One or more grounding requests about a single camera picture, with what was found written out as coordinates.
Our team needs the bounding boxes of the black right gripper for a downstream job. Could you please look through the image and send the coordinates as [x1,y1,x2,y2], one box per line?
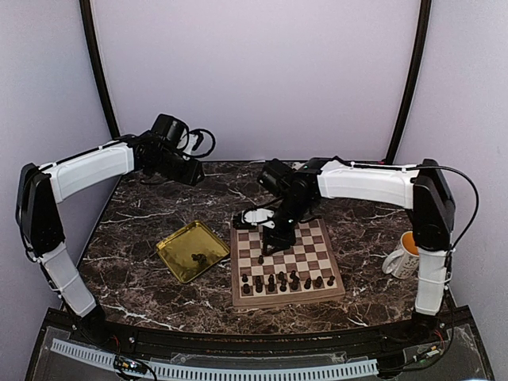
[262,194,313,256]

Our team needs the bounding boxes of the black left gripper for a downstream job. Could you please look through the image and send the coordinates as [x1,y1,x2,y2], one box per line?
[148,148,203,186]

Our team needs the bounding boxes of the gold metal tray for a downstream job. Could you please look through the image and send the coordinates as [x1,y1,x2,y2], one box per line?
[156,220,230,284]

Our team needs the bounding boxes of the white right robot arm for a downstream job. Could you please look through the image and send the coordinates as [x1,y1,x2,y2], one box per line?
[242,156,456,344]

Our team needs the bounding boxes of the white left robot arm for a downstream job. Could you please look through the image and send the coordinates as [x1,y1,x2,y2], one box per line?
[15,114,216,346]

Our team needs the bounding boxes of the wooden chess board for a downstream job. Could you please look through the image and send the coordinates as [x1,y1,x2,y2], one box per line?
[230,219,345,309]

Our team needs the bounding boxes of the pile of dark chess pieces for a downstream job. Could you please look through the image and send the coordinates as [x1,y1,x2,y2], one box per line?
[191,253,207,264]

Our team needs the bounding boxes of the white mug orange inside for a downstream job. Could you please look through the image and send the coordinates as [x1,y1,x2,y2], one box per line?
[382,231,419,279]

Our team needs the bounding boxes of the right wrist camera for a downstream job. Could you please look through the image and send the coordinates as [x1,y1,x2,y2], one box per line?
[232,208,275,229]

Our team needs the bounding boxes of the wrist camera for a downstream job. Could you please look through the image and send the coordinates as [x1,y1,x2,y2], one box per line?
[178,130,200,154]
[232,208,275,229]

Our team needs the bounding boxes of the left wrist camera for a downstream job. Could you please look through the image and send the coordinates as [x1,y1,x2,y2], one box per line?
[178,130,200,154]

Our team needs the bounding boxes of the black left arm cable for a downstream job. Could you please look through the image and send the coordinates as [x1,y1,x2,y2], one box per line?
[186,127,217,158]

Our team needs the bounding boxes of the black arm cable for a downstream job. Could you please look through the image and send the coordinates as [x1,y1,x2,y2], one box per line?
[416,165,480,255]
[186,127,217,158]

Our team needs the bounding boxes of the black front rail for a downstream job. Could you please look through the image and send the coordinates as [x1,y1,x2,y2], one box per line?
[117,329,389,356]

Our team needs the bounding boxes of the left black frame post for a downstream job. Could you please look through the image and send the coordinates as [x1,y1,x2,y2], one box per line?
[79,0,121,138]

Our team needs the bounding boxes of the black frame post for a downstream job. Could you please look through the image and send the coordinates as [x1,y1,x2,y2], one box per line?
[79,0,121,138]
[384,0,432,164]

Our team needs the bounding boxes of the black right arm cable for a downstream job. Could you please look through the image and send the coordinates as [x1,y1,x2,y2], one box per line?
[416,165,480,255]

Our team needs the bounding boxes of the white slotted cable duct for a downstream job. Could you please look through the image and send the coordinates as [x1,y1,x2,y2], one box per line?
[50,339,379,380]

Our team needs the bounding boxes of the right black frame post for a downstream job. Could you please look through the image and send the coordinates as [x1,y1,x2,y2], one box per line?
[384,0,432,164]

